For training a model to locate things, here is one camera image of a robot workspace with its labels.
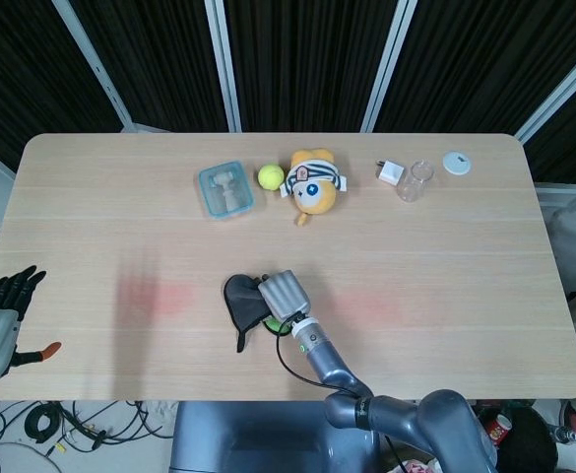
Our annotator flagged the white power adapter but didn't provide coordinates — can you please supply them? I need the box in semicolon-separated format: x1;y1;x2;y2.
375;158;406;186

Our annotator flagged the black cloth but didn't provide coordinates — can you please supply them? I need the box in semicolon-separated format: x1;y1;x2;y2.
224;274;275;354

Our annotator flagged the beige roller tool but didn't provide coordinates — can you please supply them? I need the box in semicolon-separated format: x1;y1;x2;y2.
210;171;239;212

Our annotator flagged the yellow tennis ball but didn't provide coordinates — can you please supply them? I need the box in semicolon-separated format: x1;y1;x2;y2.
258;164;285;190

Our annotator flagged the white round jar lid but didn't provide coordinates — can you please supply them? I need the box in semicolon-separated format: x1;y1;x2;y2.
442;150;474;175

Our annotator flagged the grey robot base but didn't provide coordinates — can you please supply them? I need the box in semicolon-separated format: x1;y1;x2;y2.
168;401;385;473

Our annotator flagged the clear glass jar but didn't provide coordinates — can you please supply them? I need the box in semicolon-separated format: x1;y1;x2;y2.
397;160;437;204

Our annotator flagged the clear plastic food container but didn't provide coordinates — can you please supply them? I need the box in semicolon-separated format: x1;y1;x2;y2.
198;160;258;221

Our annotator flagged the red snack cup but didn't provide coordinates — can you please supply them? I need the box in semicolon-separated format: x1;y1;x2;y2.
484;412;514;442

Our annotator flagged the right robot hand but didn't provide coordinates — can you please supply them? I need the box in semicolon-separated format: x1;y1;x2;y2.
257;269;312;322

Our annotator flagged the black cable bundle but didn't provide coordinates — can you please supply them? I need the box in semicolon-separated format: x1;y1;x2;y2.
24;401;67;444

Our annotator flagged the yellow striped plush toy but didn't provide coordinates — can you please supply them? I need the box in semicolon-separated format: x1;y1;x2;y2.
279;148;350;228

